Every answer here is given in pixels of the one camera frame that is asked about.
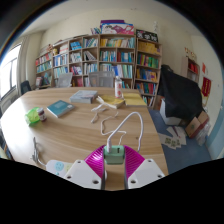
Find window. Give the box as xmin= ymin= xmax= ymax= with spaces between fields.
xmin=0 ymin=43 xmax=23 ymax=101

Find green charger block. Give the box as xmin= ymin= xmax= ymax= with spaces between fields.
xmin=103 ymin=144 xmax=126 ymax=165

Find white charger cable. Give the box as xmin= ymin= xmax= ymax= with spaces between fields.
xmin=90 ymin=102 xmax=145 ymax=154

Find white power strip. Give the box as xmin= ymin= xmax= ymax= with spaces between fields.
xmin=44 ymin=159 xmax=74 ymax=178

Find small wall shelf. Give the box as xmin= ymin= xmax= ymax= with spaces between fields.
xmin=184 ymin=54 xmax=201 ymax=84

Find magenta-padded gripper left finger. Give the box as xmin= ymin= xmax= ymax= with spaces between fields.
xmin=63 ymin=144 xmax=108 ymax=190

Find large grey mesh chair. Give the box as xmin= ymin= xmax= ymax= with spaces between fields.
xmin=88 ymin=70 xmax=116 ymax=88

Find white bottle with red label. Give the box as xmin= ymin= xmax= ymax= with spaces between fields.
xmin=114 ymin=75 xmax=124 ymax=99

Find brown cardboard box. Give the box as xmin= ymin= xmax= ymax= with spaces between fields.
xmin=185 ymin=110 xmax=210 ymax=139

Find grey book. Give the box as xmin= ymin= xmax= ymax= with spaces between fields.
xmin=69 ymin=89 xmax=99 ymax=105

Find papers on floor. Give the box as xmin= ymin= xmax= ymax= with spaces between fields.
xmin=158 ymin=125 xmax=188 ymax=150

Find red wall hanging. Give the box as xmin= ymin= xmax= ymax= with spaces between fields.
xmin=200 ymin=76 xmax=213 ymax=98

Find black printed box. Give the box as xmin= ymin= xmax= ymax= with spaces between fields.
xmin=135 ymin=29 xmax=159 ymax=43

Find white box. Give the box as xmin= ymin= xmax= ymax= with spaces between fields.
xmin=159 ymin=98 xmax=183 ymax=127

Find teal book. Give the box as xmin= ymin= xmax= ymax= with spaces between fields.
xmin=46 ymin=99 xmax=76 ymax=119

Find flat yellow book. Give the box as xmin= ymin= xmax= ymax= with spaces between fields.
xmin=122 ymin=92 xmax=148 ymax=108

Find dark office chair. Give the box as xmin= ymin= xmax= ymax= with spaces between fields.
xmin=20 ymin=80 xmax=33 ymax=95

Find wooden bookshelf unit with books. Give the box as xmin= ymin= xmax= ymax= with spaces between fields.
xmin=34 ymin=33 xmax=163 ymax=108

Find small red-lidded jar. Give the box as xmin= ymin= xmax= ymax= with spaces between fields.
xmin=36 ymin=107 xmax=48 ymax=122

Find thick yellow book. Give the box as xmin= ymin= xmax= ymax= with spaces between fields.
xmin=96 ymin=94 xmax=126 ymax=110

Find clear plastic bag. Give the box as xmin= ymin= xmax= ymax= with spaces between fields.
xmin=196 ymin=121 xmax=212 ymax=147

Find black cloth cover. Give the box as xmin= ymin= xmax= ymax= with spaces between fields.
xmin=157 ymin=64 xmax=204 ymax=123

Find small grey mesh chair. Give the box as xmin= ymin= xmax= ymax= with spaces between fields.
xmin=55 ymin=72 xmax=74 ymax=88

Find bright green plastic container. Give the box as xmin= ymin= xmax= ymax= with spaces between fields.
xmin=24 ymin=106 xmax=42 ymax=127

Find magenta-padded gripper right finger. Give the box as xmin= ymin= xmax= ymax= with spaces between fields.
xmin=123 ymin=144 xmax=166 ymax=190

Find colourful flat boxes stack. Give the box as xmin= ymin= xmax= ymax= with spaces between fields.
xmin=99 ymin=19 xmax=136 ymax=36

